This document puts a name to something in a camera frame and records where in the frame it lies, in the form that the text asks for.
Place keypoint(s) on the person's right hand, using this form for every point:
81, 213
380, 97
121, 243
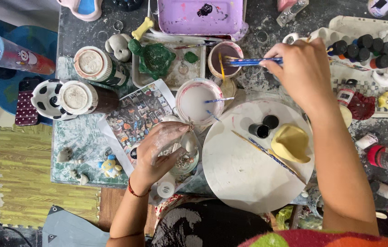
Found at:
303, 72

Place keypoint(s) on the person's left hand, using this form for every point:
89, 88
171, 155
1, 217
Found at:
152, 154

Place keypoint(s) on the white plaster figurine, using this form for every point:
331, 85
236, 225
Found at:
189, 141

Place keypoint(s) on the bundle of blue paintbrushes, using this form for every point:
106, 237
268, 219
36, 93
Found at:
245, 61

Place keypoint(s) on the printed picture sheet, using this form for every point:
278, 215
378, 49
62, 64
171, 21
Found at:
135, 116

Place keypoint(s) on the red label paint bottle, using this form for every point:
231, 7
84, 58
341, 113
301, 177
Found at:
346, 94

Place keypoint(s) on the clear glass bottle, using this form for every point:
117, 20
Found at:
291, 13

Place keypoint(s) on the black bottle cap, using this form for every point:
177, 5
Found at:
270, 121

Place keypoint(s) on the cream round lid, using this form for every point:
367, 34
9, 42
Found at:
346, 116

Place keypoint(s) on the cluster of black-capped paint bottles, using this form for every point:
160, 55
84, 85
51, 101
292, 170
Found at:
362, 49

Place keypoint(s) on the cup of white water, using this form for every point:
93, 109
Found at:
194, 103

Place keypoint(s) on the checkered mat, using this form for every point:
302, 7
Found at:
369, 87

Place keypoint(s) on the dark red shell figurine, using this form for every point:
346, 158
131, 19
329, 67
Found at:
362, 107

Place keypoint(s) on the pink box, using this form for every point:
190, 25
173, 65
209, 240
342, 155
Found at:
285, 4

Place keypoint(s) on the yellow plaster figurine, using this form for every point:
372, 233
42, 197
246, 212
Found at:
290, 142

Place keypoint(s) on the blue striped paintbrush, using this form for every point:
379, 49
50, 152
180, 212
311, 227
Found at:
219, 100
213, 116

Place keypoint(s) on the cup of brown water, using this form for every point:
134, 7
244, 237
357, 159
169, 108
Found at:
230, 70

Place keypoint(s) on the open black paint bottle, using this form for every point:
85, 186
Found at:
259, 131

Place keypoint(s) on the green cutting mat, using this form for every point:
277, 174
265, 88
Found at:
80, 137

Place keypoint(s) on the small grey mushroom figurine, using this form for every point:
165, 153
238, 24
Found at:
82, 178

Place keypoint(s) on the yellow round palette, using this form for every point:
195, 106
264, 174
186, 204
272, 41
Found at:
229, 89

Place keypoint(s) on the white egg carton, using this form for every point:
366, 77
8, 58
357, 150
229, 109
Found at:
369, 25

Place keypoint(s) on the brown mug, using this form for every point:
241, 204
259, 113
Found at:
87, 97

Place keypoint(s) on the small yellow figurine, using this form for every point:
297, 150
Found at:
386, 100

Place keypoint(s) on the blue and yellow paintbrush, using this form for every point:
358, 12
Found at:
269, 154

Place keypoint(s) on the person's black patterned lap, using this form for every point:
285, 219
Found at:
211, 223

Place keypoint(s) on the white rectangular tray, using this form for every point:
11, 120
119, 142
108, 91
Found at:
194, 73

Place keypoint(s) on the round white board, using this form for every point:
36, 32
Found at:
242, 171

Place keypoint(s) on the small white paint bottle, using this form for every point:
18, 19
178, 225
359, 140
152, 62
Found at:
366, 141

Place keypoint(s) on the green turtle figurine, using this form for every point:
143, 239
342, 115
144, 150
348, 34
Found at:
154, 58

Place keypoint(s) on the green and white mug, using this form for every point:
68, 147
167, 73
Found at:
101, 67

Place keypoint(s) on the small green figurine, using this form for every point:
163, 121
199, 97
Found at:
191, 57

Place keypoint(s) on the thin paintbrush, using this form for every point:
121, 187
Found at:
195, 45

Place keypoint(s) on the grey shark cushion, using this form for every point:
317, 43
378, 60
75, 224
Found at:
70, 230

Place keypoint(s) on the grey elephant figurine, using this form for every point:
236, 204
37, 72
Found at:
118, 46

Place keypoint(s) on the cow spotted bowl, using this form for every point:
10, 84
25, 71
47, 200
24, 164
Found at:
44, 99

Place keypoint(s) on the yellow bone figurine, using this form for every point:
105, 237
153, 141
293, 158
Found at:
142, 29

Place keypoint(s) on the purple plastic tray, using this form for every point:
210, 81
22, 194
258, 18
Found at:
187, 17

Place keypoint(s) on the yellow foam floor mat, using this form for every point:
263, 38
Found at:
25, 178

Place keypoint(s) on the red dotted phone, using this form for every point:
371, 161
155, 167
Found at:
25, 109

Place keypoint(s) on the black figurine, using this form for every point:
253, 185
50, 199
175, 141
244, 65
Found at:
127, 4

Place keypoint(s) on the pink and blue figurine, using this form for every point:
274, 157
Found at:
85, 8

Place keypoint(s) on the person's colourful shirt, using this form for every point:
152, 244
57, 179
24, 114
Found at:
317, 240

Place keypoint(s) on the painted cartoon tube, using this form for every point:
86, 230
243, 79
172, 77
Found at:
12, 55

